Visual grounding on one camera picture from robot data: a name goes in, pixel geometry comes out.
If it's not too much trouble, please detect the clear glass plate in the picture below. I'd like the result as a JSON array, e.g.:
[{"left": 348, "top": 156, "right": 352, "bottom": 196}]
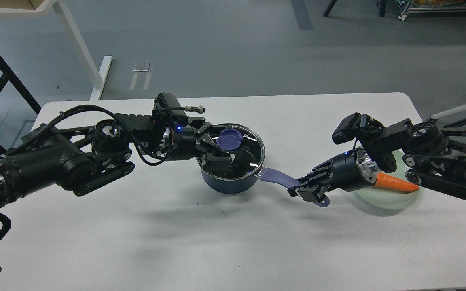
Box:
[{"left": 348, "top": 150, "right": 424, "bottom": 211}]

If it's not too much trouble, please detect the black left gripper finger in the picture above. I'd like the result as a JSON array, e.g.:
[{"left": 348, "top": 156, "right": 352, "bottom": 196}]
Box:
[
  {"left": 198, "top": 139, "right": 236, "bottom": 173},
  {"left": 195, "top": 123, "right": 223, "bottom": 142}
]

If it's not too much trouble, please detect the metal wheeled cart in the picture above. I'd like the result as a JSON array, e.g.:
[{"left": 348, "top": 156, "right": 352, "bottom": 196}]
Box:
[{"left": 393, "top": 0, "right": 466, "bottom": 21}]

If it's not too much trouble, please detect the white table leg frame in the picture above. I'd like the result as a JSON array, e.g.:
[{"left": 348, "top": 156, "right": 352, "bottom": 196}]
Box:
[{"left": 0, "top": 0, "right": 113, "bottom": 101}]

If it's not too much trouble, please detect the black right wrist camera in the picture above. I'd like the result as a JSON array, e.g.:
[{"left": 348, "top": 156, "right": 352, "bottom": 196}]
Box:
[{"left": 332, "top": 112, "right": 373, "bottom": 144}]

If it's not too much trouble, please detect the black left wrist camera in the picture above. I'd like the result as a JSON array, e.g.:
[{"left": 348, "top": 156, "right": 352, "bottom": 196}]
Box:
[{"left": 152, "top": 92, "right": 206, "bottom": 127}]

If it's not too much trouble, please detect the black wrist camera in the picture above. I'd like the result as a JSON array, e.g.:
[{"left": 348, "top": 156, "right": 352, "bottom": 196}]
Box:
[
  {"left": 152, "top": 92, "right": 206, "bottom": 127},
  {"left": 332, "top": 112, "right": 373, "bottom": 144}
]

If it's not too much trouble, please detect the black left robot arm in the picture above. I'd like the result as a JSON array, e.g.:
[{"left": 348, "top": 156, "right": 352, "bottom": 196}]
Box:
[{"left": 0, "top": 105, "right": 241, "bottom": 272}]

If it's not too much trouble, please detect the glass pot lid purple knob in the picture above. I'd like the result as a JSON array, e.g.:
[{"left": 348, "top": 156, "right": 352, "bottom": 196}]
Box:
[{"left": 196, "top": 123, "right": 266, "bottom": 180}]

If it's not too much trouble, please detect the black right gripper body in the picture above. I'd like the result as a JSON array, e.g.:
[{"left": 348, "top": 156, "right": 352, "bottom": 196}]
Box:
[{"left": 321, "top": 150, "right": 377, "bottom": 192}]

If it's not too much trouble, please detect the orange toy carrot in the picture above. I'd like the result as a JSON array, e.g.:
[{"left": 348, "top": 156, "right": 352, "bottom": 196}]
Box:
[{"left": 373, "top": 173, "right": 419, "bottom": 194}]

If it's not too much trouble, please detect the dark blue saucepan purple handle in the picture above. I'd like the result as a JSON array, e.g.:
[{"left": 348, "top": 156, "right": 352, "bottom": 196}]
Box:
[{"left": 196, "top": 123, "right": 330, "bottom": 208}]

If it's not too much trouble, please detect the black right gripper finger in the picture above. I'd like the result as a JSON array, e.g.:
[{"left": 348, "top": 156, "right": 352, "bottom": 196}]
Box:
[
  {"left": 297, "top": 162, "right": 333, "bottom": 186},
  {"left": 288, "top": 185, "right": 330, "bottom": 203}
]

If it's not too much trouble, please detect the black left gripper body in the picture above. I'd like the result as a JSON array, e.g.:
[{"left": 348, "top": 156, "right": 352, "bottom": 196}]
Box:
[{"left": 164, "top": 123, "right": 213, "bottom": 161}]

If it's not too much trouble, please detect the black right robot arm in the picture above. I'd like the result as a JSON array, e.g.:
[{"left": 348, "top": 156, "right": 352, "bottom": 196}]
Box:
[{"left": 287, "top": 113, "right": 466, "bottom": 207}]

